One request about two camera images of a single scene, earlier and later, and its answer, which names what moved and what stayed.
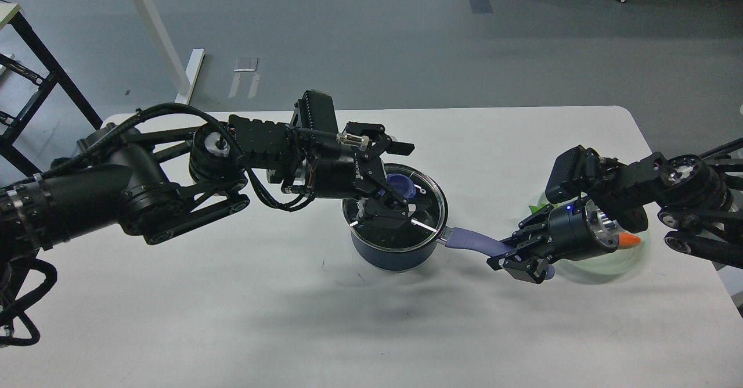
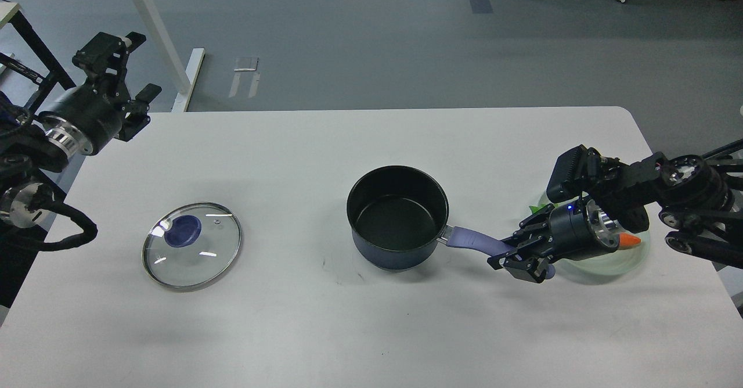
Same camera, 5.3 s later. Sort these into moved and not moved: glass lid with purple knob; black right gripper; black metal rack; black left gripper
Moved: glass lid with purple knob; black left gripper
Not moved: black metal rack; black right gripper
